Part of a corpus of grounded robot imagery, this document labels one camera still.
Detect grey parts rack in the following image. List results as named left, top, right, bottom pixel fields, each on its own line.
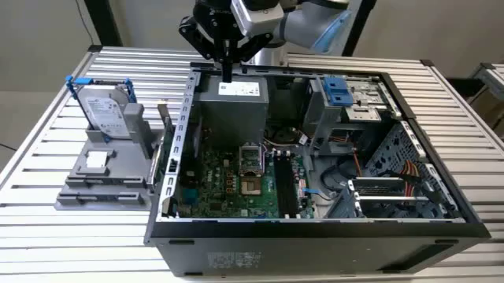
left=52, top=102, right=176, bottom=212

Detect orange data cable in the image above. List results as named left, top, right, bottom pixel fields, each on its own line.
left=351, top=147, right=363, bottom=177

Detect thin data cable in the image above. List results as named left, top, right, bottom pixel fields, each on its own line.
left=299, top=187, right=335, bottom=199

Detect black PC case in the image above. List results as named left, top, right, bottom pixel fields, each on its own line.
left=143, top=61, right=492, bottom=278

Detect green motherboard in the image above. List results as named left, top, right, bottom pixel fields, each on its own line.
left=176, top=146, right=317, bottom=219

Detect black case fan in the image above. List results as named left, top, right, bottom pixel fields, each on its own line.
left=187, top=115, right=206, bottom=162

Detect black round cooler fan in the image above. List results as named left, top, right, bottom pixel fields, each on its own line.
left=270, top=125, right=305, bottom=146

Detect metal disk bay cage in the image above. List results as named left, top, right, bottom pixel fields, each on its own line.
left=325, top=119, right=469, bottom=221

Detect silver CPU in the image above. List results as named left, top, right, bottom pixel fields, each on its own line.
left=84, top=151, right=108, bottom=169

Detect yellow red power wires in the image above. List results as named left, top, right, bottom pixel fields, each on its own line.
left=395, top=160, right=421, bottom=207

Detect grey power supply unit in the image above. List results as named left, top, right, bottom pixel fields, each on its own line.
left=195, top=75, right=270, bottom=148

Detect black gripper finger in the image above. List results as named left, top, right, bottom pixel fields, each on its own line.
left=226, top=34, right=272, bottom=83
left=178, top=17, right=227, bottom=83

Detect blue drive latch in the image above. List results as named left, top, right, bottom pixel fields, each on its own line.
left=321, top=75, right=351, bottom=107

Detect aluminium side table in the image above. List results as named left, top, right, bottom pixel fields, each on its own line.
left=468, top=62, right=504, bottom=98

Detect green graphics card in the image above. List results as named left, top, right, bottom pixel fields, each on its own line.
left=148, top=99, right=176, bottom=191

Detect hard disk in blue carrier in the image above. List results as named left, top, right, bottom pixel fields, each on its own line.
left=64, top=75, right=137, bottom=143

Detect black upright post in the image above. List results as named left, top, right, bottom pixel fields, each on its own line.
left=339, top=0, right=378, bottom=57
left=83, top=0, right=123, bottom=48

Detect metal socket cover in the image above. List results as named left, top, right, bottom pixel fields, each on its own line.
left=238, top=141, right=264, bottom=177

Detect black cable loop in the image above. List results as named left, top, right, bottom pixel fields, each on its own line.
left=319, top=163, right=351, bottom=199

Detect CPU socket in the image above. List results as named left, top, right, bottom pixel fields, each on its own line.
left=239, top=176, right=264, bottom=198

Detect black RAM slot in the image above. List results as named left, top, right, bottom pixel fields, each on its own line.
left=283, top=153, right=298, bottom=218
left=279, top=153, right=292, bottom=218
left=288, top=153, right=302, bottom=218
left=272, top=153, right=287, bottom=218

